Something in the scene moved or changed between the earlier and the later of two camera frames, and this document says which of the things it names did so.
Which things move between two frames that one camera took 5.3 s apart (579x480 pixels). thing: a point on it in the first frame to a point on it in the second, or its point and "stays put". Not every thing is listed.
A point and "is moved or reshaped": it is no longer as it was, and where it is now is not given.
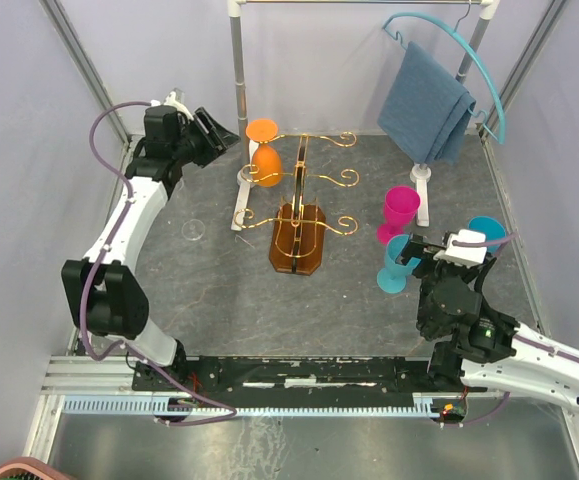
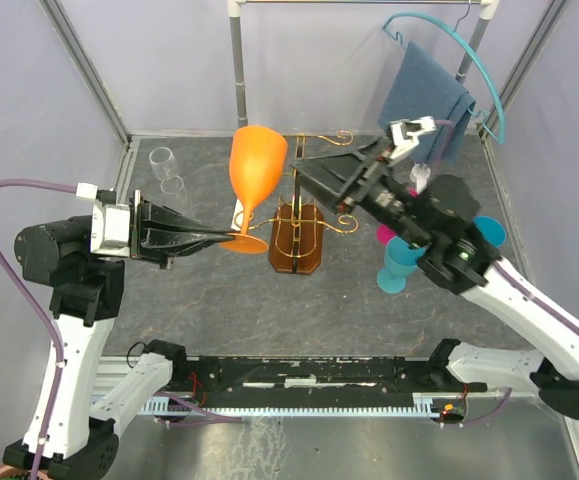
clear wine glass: (193, 229) is moved or reshaped
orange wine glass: (265, 157) is moved or reshaped
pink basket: (25, 468) stays put
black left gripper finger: (220, 137) to (155, 216)
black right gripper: (426, 251) to (334, 177)
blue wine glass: (493, 228) stays put
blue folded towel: (425, 110) stays put
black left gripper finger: (221, 139) to (159, 244)
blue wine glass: (392, 279) stays put
